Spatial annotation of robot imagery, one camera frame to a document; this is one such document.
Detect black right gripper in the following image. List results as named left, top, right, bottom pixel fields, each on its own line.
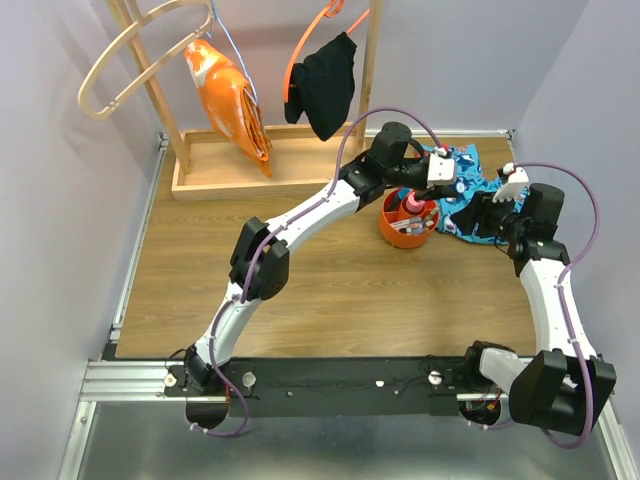
left=450, top=189, right=527, bottom=241

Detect pink cap marker tube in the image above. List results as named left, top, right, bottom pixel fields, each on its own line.
left=405, top=192, right=425, bottom=215

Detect black highlighter blue cap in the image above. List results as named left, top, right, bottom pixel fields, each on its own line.
left=385, top=196, right=402, bottom=212

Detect grey glue stick blue cap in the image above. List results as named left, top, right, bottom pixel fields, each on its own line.
left=455, top=179, right=466, bottom=194

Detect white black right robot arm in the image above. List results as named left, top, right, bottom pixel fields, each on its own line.
left=454, top=183, right=617, bottom=438

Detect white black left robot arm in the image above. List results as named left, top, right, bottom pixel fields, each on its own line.
left=184, top=122, right=456, bottom=395

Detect orange round divided organizer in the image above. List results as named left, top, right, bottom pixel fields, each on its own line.
left=378, top=188, right=440, bottom=249

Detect blue shark print cloth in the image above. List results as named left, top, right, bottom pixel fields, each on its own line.
left=423, top=144, right=528, bottom=244

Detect wooden rack base tray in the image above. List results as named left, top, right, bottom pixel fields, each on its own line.
left=171, top=125, right=349, bottom=201

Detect black hanging garment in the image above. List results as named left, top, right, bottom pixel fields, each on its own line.
left=284, top=32, right=357, bottom=141

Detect orange plastic hanger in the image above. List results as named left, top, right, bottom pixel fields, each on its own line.
left=282, top=0, right=371, bottom=104

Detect orange white folded cloth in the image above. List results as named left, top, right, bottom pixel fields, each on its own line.
left=184, top=39, right=272, bottom=178

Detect wooden clothes hanger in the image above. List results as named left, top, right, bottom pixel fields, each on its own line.
left=77, top=0, right=214, bottom=120

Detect wooden clothes rack posts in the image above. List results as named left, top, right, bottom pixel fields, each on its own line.
left=107, top=1, right=382, bottom=172

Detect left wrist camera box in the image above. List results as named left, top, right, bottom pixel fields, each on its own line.
left=427, top=155, right=457, bottom=185

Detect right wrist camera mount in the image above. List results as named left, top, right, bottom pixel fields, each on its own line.
left=492, top=162, right=529, bottom=203

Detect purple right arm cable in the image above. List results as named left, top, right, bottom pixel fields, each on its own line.
left=509, top=161, right=601, bottom=448

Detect blue wire hanger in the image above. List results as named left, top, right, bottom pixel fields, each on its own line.
left=210, top=0, right=259, bottom=105

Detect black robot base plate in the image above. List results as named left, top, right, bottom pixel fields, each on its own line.
left=164, top=355, right=506, bottom=419

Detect aluminium frame rail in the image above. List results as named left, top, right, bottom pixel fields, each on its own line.
left=58, top=132, right=169, bottom=479

